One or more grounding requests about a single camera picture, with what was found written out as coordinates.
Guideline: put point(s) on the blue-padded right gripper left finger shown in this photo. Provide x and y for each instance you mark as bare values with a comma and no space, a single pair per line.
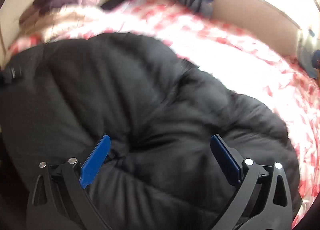
59,199

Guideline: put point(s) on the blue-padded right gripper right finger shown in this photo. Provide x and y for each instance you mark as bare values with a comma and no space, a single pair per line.
273,207

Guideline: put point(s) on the black puffer down jacket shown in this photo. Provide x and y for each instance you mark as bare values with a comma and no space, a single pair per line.
160,111

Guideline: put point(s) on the red white checkered plastic sheet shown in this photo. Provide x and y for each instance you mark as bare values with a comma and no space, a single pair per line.
232,55

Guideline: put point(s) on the blue patterned curtain right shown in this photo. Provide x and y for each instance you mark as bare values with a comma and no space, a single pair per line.
308,45

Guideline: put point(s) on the cream beige pillow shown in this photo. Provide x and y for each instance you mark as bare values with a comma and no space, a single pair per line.
58,21

